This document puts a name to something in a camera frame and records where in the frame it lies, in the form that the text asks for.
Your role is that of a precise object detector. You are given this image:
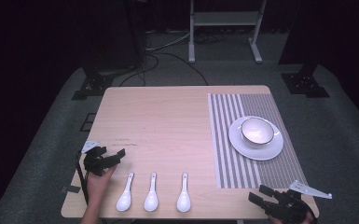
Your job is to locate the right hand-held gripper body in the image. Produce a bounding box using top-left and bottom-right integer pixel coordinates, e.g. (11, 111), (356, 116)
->
(265, 180), (334, 224)

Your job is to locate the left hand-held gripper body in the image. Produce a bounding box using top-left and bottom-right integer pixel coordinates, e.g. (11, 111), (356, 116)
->
(81, 139), (114, 177)

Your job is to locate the person's right hand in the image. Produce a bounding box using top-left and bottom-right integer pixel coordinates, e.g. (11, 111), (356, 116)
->
(268, 212), (315, 224)

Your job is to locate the person's left hand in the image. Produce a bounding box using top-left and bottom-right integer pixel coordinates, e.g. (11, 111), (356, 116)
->
(86, 164), (118, 207)

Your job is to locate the black tape square outline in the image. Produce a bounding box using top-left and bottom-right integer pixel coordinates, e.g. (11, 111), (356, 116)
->
(79, 112), (98, 133)

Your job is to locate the black tape strip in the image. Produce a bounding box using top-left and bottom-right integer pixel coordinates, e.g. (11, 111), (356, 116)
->
(62, 185), (82, 194)

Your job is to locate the white round plate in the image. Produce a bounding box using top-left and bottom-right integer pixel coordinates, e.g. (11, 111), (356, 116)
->
(228, 115), (284, 161)

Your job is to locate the grey striped placemat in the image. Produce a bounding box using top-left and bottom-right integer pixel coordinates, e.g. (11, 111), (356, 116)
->
(207, 92), (309, 189)

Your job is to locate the white ceramic spoon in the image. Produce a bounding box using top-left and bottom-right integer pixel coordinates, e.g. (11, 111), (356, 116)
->
(175, 172), (192, 214)
(116, 172), (135, 213)
(144, 171), (159, 213)

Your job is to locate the white bowl with dark rim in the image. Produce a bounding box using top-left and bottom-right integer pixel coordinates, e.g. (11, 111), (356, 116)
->
(240, 117), (275, 148)

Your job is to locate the black stand base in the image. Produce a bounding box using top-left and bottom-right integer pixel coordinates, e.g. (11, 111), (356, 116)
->
(281, 63), (330, 99)
(71, 73), (116, 101)

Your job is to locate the dark cabinet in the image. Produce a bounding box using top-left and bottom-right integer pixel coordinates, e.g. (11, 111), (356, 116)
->
(74, 0), (147, 76)

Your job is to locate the white metal stand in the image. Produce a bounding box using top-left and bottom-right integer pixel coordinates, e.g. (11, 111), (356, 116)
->
(187, 0), (268, 64)

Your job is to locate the black floor cable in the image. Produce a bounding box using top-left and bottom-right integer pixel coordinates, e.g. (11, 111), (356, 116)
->
(118, 51), (209, 88)

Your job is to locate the white floor cable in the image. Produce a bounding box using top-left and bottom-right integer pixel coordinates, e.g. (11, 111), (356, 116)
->
(145, 29), (191, 52)

